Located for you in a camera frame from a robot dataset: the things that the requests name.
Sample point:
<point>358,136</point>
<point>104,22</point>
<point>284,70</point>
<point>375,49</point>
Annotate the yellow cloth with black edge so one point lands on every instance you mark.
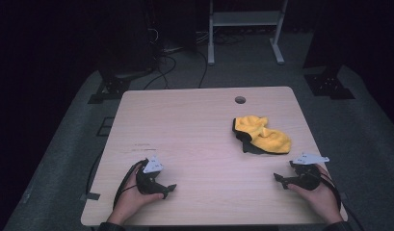
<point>270,139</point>

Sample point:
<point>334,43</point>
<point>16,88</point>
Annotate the black floor outlet frame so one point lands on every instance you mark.
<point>105,126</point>

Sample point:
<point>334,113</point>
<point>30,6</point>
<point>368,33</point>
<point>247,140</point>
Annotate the black stand with base plate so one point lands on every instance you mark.
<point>328,85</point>
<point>116,86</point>

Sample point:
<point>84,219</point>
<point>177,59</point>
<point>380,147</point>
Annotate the white metal desk frame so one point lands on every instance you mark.
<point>246,18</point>

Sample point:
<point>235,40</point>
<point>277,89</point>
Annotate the grey tape strip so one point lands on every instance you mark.
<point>92,196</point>

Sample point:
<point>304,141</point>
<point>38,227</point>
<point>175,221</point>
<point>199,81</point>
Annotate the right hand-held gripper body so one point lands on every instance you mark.
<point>308,174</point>

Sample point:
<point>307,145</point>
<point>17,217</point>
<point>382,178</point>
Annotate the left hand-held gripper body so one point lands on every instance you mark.
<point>148,179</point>

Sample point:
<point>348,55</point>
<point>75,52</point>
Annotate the person's right hand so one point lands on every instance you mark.
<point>323,199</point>

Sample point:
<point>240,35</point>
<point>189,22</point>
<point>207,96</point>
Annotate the person's left hand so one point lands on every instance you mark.
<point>130,199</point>

